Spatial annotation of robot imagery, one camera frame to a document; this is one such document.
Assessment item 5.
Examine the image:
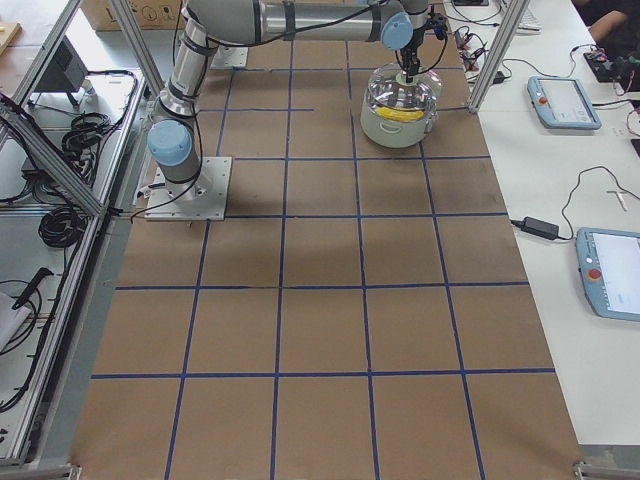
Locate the blue teach pendant far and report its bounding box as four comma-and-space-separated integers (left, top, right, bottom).
527, 76, 601, 131

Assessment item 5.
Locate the blue teach pendant near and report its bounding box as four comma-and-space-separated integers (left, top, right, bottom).
575, 228, 639, 322

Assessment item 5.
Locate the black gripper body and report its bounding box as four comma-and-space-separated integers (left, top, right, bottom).
397, 42, 419, 70

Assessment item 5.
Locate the clear glass pot lid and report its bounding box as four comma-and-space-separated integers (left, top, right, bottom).
364, 63, 443, 119

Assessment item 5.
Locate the blue teach pendant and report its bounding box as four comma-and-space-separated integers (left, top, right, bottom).
575, 228, 639, 322
527, 76, 601, 131

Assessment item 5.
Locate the pale green cooking pot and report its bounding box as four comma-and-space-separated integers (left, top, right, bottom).
360, 98, 438, 148

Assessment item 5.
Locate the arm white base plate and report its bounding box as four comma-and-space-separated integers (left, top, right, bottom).
144, 157, 232, 221

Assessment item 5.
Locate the aluminium frame post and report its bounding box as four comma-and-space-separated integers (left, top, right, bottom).
468, 0, 528, 114

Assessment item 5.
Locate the black power adapter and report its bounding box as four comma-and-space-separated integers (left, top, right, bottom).
520, 217, 559, 240

